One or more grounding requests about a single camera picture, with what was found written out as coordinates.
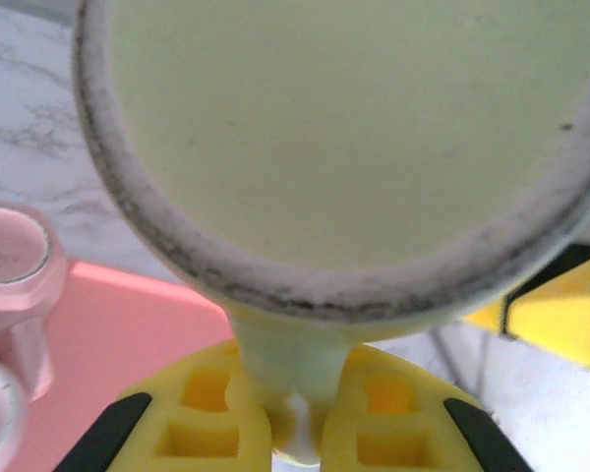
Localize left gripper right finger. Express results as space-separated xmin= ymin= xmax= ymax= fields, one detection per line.
xmin=319 ymin=343 xmax=537 ymax=472

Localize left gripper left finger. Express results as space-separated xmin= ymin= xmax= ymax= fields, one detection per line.
xmin=53 ymin=338 xmax=276 ymax=472

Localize pink faceted mug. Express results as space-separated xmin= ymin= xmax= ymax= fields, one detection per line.
xmin=0 ymin=201 xmax=71 ymax=400

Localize yellow-green mug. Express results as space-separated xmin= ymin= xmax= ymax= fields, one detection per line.
xmin=71 ymin=0 xmax=590 ymax=468

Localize pink plastic tray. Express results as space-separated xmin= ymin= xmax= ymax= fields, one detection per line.
xmin=0 ymin=260 xmax=240 ymax=472

